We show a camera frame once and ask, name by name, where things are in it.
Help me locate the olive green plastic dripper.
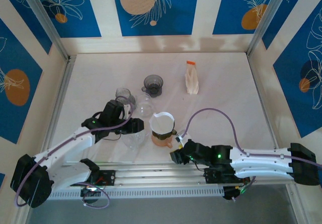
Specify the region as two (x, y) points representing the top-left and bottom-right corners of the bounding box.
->
(150, 123), (178, 142)

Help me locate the grey transparent server jug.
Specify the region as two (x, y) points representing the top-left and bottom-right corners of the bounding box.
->
(115, 88), (137, 110)

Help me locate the clear server jug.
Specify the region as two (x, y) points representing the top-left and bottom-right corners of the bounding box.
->
(135, 93), (156, 118)

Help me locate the white paper coffee filter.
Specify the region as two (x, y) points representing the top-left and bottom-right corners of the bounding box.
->
(148, 111), (176, 135)

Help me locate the aluminium side rail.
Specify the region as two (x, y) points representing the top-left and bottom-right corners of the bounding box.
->
(41, 55), (77, 157)
(246, 54), (299, 224)

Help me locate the clear plastic dripper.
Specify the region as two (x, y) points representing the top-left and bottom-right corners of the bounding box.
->
(122, 132), (149, 151)

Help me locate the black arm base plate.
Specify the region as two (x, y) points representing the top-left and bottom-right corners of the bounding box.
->
(204, 168), (237, 184)
(94, 170), (116, 187)

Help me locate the grey plastic dripper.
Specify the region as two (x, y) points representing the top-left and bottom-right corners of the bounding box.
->
(140, 74), (166, 97)

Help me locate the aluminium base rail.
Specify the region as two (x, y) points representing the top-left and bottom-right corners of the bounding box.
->
(64, 161), (295, 187)

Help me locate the white slotted cable duct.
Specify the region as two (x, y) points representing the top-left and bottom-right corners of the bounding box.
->
(47, 186), (224, 199)

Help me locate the orange transparent server jug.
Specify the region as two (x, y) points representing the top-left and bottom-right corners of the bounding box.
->
(150, 135), (174, 148)

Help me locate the aluminium frame post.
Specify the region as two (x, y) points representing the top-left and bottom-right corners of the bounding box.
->
(17, 0), (71, 62)
(246, 0), (290, 56)

